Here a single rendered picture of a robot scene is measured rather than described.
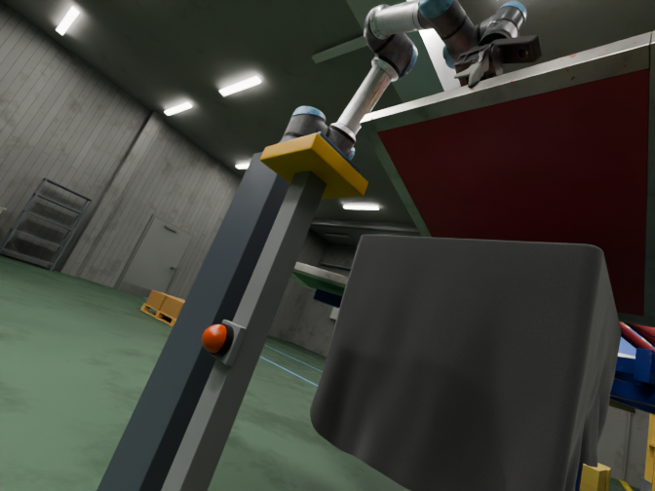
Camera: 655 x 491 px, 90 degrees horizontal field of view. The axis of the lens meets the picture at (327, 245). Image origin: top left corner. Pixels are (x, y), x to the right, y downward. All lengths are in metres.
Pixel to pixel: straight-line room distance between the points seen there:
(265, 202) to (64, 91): 9.27
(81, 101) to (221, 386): 9.83
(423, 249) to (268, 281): 0.33
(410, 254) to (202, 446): 0.47
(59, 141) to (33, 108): 0.75
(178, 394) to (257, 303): 0.58
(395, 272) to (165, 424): 0.70
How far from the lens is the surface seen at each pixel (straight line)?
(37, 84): 10.06
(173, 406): 1.02
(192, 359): 1.00
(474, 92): 0.77
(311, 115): 1.24
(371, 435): 0.66
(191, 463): 0.51
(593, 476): 3.95
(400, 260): 0.69
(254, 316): 0.47
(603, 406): 0.89
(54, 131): 9.92
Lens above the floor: 0.70
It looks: 15 degrees up
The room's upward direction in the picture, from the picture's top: 20 degrees clockwise
